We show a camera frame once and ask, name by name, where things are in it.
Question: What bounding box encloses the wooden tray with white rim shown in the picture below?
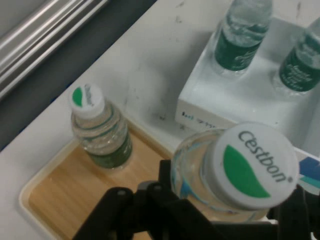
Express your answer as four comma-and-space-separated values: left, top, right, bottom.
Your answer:
18, 119, 272, 240

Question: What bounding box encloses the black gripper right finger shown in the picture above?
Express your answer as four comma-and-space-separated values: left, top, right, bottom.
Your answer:
268, 184, 320, 240

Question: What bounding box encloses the white cardboard box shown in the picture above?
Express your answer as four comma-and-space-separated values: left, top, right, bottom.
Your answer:
176, 17, 320, 196

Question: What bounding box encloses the water bottle, green label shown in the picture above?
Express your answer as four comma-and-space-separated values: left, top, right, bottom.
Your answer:
67, 83, 133, 170
274, 17, 320, 96
214, 0, 273, 76

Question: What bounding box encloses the aluminium profile rail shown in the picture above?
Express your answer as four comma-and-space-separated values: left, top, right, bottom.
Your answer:
0, 0, 111, 100

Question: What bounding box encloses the water bottle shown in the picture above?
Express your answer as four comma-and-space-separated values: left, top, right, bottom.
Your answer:
274, 17, 320, 96
170, 122, 301, 222
67, 83, 133, 170
214, 0, 273, 76

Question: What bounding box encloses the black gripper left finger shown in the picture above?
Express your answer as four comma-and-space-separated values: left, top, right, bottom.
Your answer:
72, 159, 218, 240

